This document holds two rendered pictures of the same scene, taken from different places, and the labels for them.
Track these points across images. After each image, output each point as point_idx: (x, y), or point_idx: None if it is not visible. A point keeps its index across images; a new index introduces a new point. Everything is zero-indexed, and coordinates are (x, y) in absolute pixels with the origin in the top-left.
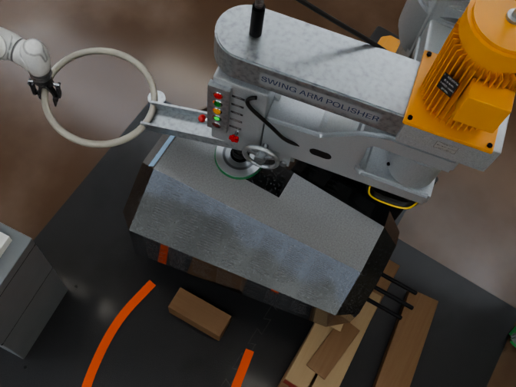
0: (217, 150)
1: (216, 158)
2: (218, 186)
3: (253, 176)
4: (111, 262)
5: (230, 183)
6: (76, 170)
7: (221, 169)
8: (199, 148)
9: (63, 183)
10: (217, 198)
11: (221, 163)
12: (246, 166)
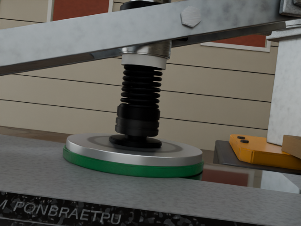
0: (72, 139)
1: (73, 143)
2: (104, 186)
3: (195, 175)
4: None
5: (142, 182)
6: None
7: (98, 155)
8: (13, 152)
9: None
10: (117, 202)
11: (93, 146)
12: (168, 150)
